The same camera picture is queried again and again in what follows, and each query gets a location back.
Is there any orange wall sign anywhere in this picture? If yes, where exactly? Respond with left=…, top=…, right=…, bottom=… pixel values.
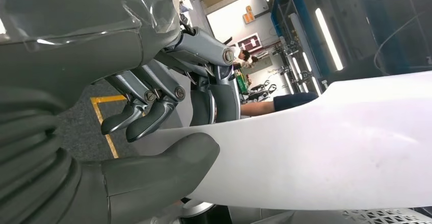
left=242, top=5, right=256, bottom=24

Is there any chrome ringed black cylinder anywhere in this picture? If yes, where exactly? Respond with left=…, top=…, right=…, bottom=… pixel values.
left=179, top=199, right=233, bottom=224

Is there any perforated grey robot torso panel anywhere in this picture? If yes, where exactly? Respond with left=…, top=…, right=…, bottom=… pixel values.
left=229, top=206, right=432, bottom=224

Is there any yellow floor tape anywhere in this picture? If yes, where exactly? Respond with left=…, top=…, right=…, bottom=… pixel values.
left=90, top=95, right=128, bottom=159

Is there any red white wall poster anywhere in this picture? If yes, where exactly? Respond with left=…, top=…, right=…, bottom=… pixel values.
left=237, top=33, right=263, bottom=53

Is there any person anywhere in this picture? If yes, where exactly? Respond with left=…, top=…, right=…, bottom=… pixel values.
left=233, top=45, right=260, bottom=69
left=240, top=92, right=319, bottom=117

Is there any ceiling light strip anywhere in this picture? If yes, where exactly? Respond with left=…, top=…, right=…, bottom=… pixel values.
left=314, top=8, right=344, bottom=71

